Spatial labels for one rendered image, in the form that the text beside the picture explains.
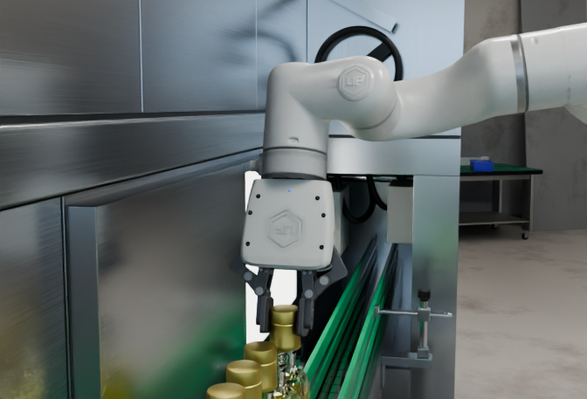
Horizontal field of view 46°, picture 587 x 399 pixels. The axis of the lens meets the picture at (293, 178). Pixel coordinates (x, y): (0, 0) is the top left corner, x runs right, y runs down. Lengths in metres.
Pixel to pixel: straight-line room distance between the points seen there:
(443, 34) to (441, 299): 0.64
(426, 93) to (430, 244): 0.92
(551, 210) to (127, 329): 7.82
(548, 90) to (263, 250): 0.34
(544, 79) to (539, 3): 7.85
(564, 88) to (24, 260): 0.54
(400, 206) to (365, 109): 1.10
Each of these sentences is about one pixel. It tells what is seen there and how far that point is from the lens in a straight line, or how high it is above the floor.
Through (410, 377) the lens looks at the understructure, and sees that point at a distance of 1.84.
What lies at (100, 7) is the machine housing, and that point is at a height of 1.50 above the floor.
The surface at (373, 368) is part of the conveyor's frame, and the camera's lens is 1.47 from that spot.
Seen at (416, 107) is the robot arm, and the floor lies 1.41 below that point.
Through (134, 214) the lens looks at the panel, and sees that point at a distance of 0.71.
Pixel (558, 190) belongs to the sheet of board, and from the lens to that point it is 8.45.
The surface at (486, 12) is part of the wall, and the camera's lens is 8.46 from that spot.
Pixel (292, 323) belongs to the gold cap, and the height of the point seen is 1.17.
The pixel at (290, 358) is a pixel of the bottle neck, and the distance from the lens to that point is 0.85.
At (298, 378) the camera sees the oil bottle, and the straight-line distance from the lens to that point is 0.86.
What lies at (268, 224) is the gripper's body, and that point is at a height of 1.28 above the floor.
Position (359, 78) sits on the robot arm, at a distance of 0.75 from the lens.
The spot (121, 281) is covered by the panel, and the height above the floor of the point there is 1.24.
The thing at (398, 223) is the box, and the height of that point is 1.10.
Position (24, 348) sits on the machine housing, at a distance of 0.62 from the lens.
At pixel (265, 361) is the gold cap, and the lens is 0.73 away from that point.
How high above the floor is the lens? 1.41
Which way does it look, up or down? 6 degrees down
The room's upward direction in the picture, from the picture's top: straight up
